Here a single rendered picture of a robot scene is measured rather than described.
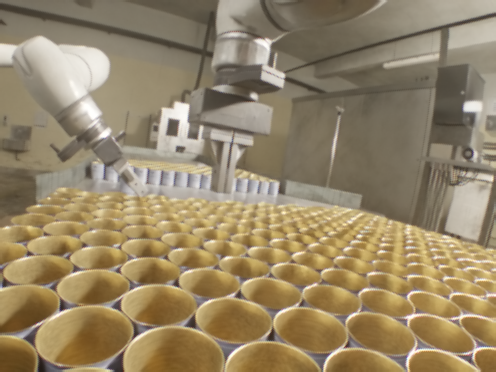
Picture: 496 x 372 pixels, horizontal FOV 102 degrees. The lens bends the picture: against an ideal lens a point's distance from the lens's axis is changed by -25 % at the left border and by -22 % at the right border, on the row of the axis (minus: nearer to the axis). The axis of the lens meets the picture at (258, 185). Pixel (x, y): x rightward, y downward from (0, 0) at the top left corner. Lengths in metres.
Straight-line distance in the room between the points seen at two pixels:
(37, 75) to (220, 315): 0.53
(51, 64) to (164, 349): 0.53
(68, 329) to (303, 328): 0.22
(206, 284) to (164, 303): 0.07
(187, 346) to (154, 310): 0.08
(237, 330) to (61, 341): 0.16
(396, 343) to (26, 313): 0.36
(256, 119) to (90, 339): 0.36
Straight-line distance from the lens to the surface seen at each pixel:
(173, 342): 0.23
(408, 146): 2.91
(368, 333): 0.31
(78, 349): 0.27
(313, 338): 0.29
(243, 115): 0.41
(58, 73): 0.60
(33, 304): 0.30
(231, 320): 0.28
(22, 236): 0.47
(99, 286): 0.32
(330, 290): 0.34
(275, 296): 0.33
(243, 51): 0.40
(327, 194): 1.63
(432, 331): 0.35
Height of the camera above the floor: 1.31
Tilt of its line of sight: 7 degrees down
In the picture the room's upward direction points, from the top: 10 degrees clockwise
